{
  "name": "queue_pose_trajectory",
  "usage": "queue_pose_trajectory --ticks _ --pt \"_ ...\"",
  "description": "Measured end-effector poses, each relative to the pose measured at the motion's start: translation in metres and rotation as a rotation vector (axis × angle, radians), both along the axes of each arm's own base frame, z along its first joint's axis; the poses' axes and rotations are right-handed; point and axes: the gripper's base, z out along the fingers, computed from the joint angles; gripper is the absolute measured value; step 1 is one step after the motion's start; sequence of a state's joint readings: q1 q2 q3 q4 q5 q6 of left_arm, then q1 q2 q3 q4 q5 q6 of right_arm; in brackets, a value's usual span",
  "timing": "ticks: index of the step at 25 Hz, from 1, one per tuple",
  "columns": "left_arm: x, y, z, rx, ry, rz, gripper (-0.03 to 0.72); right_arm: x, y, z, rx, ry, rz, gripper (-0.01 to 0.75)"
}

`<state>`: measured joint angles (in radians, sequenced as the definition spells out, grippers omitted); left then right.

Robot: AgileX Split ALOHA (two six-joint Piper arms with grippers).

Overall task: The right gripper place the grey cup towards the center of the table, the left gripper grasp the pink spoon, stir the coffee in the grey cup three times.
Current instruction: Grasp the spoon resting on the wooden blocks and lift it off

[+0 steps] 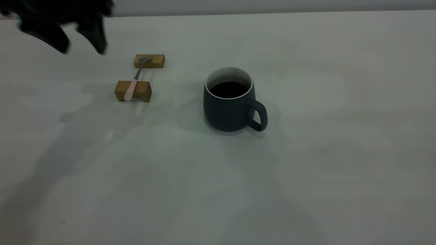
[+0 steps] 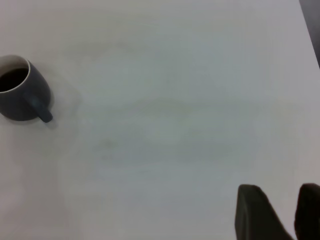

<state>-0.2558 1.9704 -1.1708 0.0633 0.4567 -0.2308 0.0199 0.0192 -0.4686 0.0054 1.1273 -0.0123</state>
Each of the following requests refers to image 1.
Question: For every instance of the dark grey ceramic cup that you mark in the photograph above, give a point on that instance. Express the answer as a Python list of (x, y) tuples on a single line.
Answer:
[(224, 112)]

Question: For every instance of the flat rectangular wooden block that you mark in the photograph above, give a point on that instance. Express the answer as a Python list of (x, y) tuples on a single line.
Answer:
[(157, 62)]

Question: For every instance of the arched wooden block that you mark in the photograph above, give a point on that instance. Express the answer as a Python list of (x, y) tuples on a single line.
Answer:
[(144, 90)]

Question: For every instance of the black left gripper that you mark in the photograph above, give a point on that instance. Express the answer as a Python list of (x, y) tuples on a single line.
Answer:
[(51, 10)]

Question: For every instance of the dark coffee liquid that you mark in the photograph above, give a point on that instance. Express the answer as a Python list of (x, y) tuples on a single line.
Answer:
[(228, 89)]

